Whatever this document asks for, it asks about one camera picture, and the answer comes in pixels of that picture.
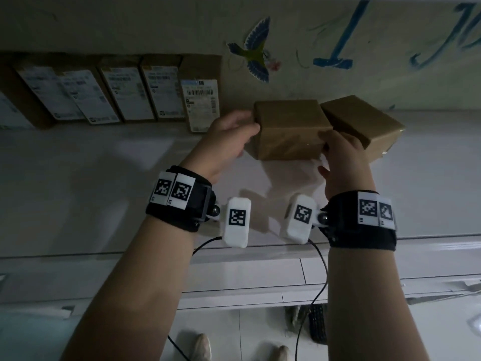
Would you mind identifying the black right camera cable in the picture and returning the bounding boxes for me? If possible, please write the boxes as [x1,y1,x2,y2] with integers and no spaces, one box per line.
[294,238,330,361]

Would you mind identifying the brown paper box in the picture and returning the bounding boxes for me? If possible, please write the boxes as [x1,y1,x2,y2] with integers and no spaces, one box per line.
[320,95,406,163]
[244,100,334,161]

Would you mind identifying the person's left hand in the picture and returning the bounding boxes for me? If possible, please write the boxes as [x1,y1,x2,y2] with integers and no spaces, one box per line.
[180,110,261,182]

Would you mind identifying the person's right shoe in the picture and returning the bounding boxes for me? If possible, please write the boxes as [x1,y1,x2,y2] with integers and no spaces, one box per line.
[259,345,291,361]

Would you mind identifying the white cabinet with drawers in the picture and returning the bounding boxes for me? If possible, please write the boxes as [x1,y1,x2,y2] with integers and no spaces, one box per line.
[0,237,481,312]

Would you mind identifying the person's left shoe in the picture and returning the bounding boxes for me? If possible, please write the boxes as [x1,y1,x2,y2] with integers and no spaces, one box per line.
[180,332,213,361]

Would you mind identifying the black ribbed object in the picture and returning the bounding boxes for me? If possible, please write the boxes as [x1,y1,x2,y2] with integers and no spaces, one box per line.
[308,304,328,345]

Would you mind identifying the person's right hand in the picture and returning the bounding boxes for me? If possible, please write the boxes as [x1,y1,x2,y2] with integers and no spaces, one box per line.
[317,129,377,200]

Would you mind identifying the person's shoe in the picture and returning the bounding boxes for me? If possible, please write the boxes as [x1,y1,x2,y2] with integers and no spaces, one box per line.
[180,332,213,361]
[259,345,291,361]

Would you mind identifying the black wristband with markers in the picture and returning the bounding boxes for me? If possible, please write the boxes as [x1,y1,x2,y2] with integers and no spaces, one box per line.
[145,165,217,233]
[325,190,398,253]

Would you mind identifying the person's right forearm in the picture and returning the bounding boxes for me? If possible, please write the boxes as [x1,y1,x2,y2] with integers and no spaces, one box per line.
[326,240,440,361]

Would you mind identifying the black camera cable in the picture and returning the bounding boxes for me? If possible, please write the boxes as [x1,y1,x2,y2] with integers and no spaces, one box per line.
[167,237,227,361]
[294,238,330,361]

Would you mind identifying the white right wrist camera module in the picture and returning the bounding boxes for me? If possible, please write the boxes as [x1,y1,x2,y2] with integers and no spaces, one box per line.
[279,193,316,244]

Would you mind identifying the black left wristband with markers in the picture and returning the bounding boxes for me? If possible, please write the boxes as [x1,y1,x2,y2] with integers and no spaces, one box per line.
[145,165,217,233]

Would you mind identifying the brown labelled cardboard box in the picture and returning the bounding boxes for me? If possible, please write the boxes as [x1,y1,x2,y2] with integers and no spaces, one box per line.
[97,55,156,123]
[11,56,122,125]
[180,54,222,133]
[0,58,51,131]
[140,54,187,121]

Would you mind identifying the person's left forearm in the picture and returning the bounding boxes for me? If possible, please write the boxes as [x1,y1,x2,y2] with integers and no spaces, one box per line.
[60,213,198,361]

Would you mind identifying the blue bird wall sticker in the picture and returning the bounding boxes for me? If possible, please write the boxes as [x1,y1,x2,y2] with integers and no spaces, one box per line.
[226,16,282,84]

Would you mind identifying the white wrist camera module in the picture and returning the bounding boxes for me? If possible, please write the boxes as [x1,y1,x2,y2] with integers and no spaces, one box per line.
[222,197,252,248]
[279,193,316,244]

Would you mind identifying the black right wristband with markers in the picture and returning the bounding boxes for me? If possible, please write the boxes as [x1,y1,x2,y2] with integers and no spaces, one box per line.
[325,190,398,253]

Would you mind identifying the black left camera cable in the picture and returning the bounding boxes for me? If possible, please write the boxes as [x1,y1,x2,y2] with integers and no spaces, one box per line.
[167,237,227,361]

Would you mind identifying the white left wrist camera module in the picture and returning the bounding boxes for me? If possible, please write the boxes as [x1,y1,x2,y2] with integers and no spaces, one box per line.
[222,197,252,248]

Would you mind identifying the grey crumpled cloth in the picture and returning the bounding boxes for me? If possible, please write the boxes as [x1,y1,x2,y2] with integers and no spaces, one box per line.
[285,306,302,332]

